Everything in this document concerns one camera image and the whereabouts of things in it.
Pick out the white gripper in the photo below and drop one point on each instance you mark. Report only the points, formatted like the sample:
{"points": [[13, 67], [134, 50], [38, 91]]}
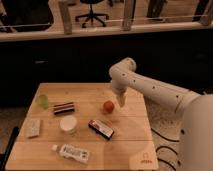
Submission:
{"points": [[119, 90]]}

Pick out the orange-red apple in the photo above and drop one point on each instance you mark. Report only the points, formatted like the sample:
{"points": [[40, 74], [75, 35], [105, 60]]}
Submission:
{"points": [[108, 106]]}

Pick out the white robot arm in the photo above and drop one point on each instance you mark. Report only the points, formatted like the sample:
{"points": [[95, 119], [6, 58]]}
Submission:
{"points": [[196, 132]]}

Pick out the green plastic cup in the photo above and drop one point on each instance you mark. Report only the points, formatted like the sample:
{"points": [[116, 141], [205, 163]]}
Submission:
{"points": [[42, 101]]}

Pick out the black red snack box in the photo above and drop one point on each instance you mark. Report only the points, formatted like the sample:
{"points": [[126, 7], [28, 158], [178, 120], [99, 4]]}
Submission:
{"points": [[101, 128]]}

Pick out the wooden table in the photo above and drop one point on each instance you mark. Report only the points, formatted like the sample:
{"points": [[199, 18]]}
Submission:
{"points": [[130, 148]]}

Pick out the striped dark box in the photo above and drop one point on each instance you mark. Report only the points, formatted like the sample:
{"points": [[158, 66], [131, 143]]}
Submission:
{"points": [[62, 108]]}

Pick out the black office chair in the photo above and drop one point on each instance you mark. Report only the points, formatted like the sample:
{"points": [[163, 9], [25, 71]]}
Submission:
{"points": [[91, 15]]}

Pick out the white sponge block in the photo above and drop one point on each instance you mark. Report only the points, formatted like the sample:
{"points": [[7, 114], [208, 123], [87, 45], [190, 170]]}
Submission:
{"points": [[33, 128]]}

